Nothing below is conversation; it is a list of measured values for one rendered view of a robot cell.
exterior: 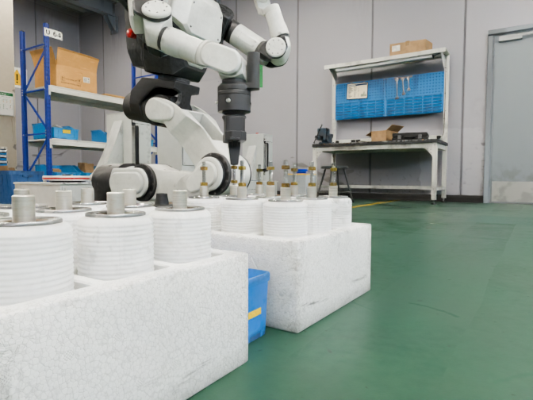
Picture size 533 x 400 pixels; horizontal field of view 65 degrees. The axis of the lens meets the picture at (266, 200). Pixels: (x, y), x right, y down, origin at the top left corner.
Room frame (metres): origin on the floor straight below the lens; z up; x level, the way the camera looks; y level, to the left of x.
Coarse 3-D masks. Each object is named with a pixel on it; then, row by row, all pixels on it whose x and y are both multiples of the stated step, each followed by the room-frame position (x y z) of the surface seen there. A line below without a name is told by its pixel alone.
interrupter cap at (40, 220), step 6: (36, 216) 0.49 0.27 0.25; (42, 216) 0.49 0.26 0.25; (0, 222) 0.42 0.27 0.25; (6, 222) 0.43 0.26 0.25; (12, 222) 0.42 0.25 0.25; (18, 222) 0.42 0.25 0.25; (24, 222) 0.42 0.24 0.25; (30, 222) 0.42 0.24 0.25; (36, 222) 0.43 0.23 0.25; (42, 222) 0.43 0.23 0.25; (48, 222) 0.44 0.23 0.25; (54, 222) 0.44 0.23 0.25; (60, 222) 0.46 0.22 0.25
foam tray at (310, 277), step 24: (216, 240) 0.91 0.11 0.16; (240, 240) 0.87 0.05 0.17; (264, 240) 0.84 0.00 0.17; (288, 240) 0.81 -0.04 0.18; (312, 240) 0.84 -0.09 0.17; (336, 240) 0.94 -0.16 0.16; (360, 240) 1.05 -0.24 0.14; (264, 264) 0.84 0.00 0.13; (288, 264) 0.81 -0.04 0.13; (312, 264) 0.84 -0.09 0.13; (336, 264) 0.94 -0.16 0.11; (360, 264) 1.05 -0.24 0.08; (288, 288) 0.81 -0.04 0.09; (312, 288) 0.84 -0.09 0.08; (336, 288) 0.94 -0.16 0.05; (360, 288) 1.06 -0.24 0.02; (288, 312) 0.81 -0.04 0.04; (312, 312) 0.84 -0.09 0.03
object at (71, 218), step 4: (80, 212) 0.60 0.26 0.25; (84, 212) 0.60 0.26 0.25; (48, 216) 0.57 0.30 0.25; (52, 216) 0.57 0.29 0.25; (56, 216) 0.57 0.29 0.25; (60, 216) 0.57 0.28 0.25; (64, 216) 0.58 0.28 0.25; (68, 216) 0.58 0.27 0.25; (72, 216) 0.58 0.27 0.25; (76, 216) 0.58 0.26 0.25; (80, 216) 0.59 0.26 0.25; (64, 220) 0.57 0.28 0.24; (68, 220) 0.58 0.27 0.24; (72, 220) 0.58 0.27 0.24; (76, 220) 0.58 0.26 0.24; (72, 224) 0.58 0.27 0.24; (72, 232) 0.58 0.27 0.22; (76, 236) 0.58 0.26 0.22; (76, 240) 0.58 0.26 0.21; (76, 244) 0.58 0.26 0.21; (76, 248) 0.58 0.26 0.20; (76, 252) 0.58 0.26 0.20; (76, 256) 0.58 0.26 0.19; (76, 260) 0.58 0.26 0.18
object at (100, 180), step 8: (96, 168) 1.77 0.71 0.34; (104, 168) 1.73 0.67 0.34; (112, 168) 1.70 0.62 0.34; (96, 176) 1.73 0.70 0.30; (104, 176) 1.69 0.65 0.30; (96, 184) 1.72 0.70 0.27; (104, 184) 1.69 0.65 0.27; (96, 192) 1.72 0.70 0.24; (104, 192) 1.69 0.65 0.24; (96, 200) 1.72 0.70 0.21; (104, 200) 1.70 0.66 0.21; (160, 200) 1.35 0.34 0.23
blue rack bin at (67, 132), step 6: (36, 126) 5.56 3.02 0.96; (42, 126) 5.49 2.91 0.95; (66, 126) 5.82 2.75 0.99; (36, 132) 5.56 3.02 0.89; (42, 132) 5.50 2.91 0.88; (54, 132) 5.38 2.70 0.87; (60, 132) 5.45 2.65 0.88; (66, 132) 5.51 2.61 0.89; (72, 132) 5.59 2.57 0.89; (78, 132) 5.67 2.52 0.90; (36, 138) 5.57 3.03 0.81; (42, 138) 5.51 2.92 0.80; (60, 138) 5.46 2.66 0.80; (66, 138) 5.52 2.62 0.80; (72, 138) 5.60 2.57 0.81
